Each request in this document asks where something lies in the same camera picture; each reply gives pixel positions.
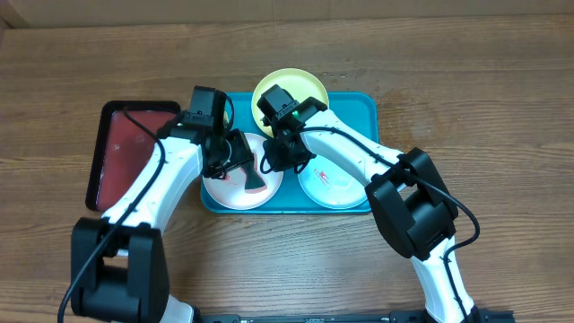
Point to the yellow-green plate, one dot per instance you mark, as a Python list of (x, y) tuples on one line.
[(298, 83)]

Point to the brown cardboard back panel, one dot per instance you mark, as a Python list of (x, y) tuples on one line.
[(39, 14)]

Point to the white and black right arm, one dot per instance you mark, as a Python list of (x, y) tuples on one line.
[(412, 208)]

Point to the teal plastic serving tray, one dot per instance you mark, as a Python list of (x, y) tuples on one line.
[(355, 109)]

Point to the dark red water tray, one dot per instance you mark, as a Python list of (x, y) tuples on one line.
[(122, 149)]

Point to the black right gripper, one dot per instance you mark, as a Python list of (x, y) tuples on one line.
[(271, 152)]

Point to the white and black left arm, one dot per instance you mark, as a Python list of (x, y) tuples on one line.
[(119, 271)]

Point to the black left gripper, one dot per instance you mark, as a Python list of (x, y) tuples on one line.
[(239, 154)]

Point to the light blue plate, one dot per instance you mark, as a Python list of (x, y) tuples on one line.
[(331, 187)]

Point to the white plate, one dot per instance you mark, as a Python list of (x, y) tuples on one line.
[(230, 192)]

